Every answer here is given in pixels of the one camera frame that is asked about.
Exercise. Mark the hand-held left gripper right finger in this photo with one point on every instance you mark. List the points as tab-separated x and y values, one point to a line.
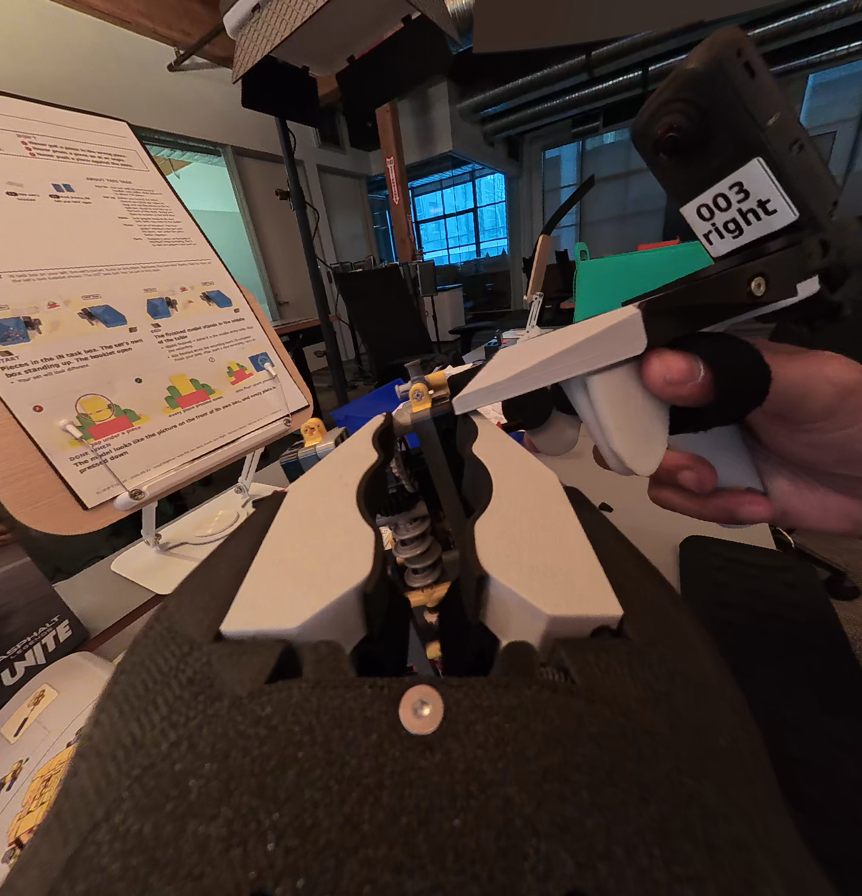
550	560

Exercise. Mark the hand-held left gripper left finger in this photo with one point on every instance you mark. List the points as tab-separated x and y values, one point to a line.
298	560

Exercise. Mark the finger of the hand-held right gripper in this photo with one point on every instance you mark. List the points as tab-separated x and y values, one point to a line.
564	350
553	434

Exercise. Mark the yellow black brick car model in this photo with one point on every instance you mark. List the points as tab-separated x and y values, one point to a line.
420	532

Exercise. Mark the yellow connector piece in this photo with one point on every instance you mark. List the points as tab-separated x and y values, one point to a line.
427	392

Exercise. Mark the grey axle connector piece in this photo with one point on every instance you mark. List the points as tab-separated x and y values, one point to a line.
411	381

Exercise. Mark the grey desk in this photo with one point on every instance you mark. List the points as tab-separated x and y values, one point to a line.
655	504

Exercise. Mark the person's right hand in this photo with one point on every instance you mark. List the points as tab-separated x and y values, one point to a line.
823	448

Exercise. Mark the green plastic bin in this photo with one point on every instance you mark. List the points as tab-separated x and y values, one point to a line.
634	280

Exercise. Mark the blue plastic bin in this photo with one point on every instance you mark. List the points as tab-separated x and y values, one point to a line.
364	413

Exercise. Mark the toy car set box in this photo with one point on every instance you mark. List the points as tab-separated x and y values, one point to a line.
25	630

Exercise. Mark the printed instruction sheet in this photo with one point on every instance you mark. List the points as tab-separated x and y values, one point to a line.
109	315

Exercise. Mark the open instruction booklet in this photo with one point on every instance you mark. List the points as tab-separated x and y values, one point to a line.
32	756

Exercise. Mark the black loudspeaker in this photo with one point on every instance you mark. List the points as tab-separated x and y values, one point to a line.
280	91

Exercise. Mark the metal ventilation duct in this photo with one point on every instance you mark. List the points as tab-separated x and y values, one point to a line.
578	77

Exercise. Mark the wooden post red sign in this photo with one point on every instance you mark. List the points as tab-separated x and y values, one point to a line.
396	182

